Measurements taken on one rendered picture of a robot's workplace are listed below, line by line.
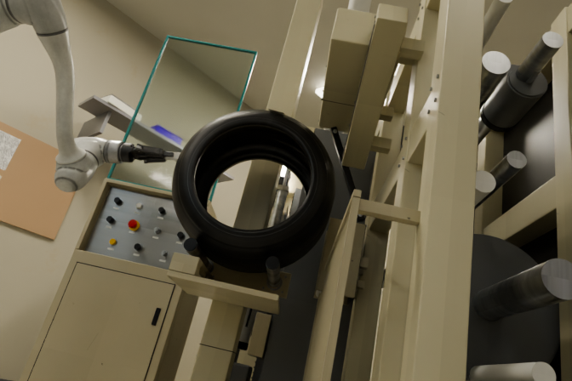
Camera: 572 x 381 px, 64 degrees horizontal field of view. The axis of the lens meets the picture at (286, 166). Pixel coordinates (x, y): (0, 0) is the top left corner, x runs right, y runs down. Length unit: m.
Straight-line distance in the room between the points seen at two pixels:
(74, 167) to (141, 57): 3.65
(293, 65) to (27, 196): 2.90
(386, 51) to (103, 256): 1.55
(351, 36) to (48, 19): 0.99
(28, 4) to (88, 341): 1.37
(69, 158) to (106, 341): 0.86
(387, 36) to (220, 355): 1.29
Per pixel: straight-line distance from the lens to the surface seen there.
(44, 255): 4.56
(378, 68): 1.64
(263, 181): 2.01
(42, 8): 1.70
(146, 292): 2.21
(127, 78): 5.15
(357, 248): 1.86
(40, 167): 4.57
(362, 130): 1.82
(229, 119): 1.73
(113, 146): 1.87
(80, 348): 2.27
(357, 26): 1.67
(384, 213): 1.07
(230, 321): 1.87
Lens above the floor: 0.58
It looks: 24 degrees up
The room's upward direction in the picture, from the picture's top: 14 degrees clockwise
